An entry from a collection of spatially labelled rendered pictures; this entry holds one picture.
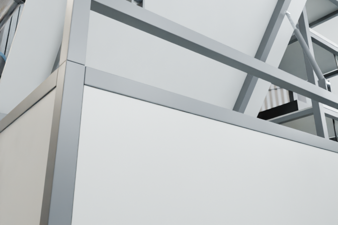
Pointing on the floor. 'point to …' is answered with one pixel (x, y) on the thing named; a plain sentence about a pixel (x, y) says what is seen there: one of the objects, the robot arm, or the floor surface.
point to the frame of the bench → (70, 99)
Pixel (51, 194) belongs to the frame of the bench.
